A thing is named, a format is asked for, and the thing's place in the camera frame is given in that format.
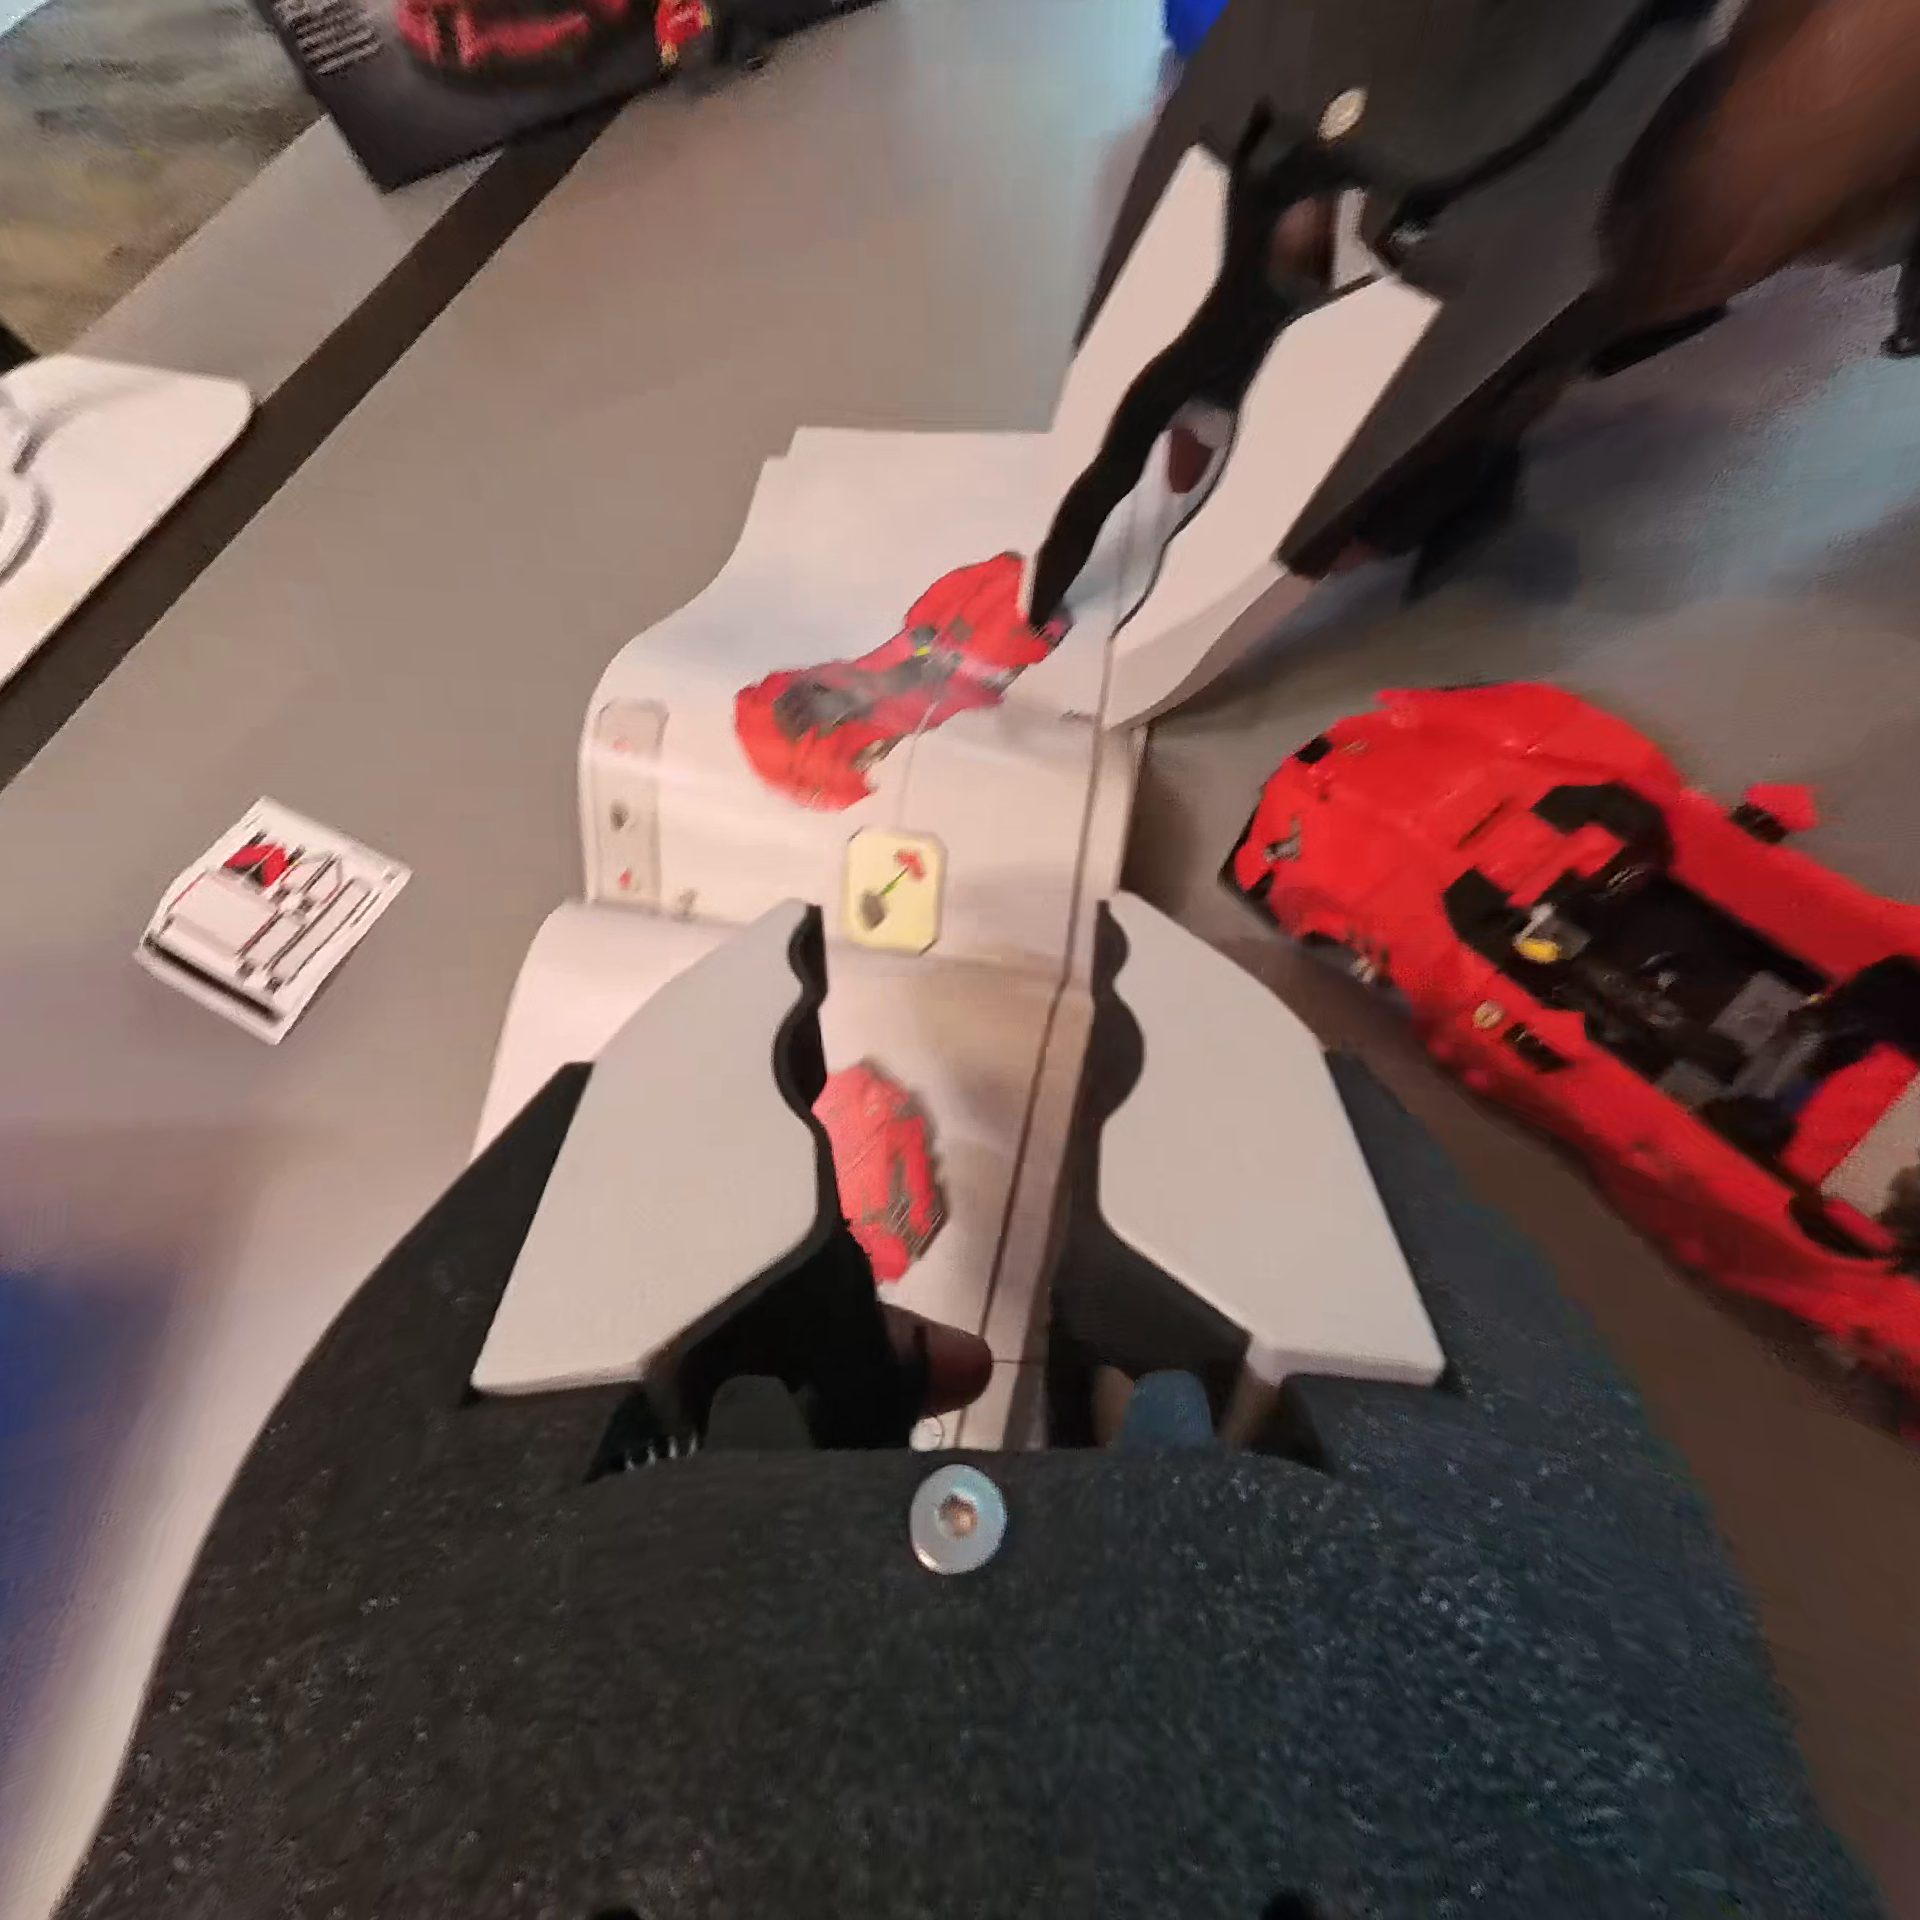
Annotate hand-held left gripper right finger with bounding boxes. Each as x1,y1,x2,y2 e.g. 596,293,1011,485
1051,895,1447,1393

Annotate dark lego box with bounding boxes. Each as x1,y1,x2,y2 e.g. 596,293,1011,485
246,0,890,196

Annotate red lego car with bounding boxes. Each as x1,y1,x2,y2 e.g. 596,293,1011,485
1219,683,1920,1445

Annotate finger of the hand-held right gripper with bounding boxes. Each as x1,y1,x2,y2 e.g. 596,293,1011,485
1107,278,1444,731
1028,142,1279,634

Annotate lego sticker sheet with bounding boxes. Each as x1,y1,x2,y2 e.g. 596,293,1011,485
134,796,415,1047

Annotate lego instruction booklet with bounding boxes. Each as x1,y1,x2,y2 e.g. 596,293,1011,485
472,427,1154,1448

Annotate person's right hand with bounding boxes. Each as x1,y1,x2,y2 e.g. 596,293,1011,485
1580,0,1920,350

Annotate white moulded board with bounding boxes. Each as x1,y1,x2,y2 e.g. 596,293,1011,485
0,353,254,694

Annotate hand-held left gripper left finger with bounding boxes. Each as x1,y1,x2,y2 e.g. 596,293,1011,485
472,898,847,1399

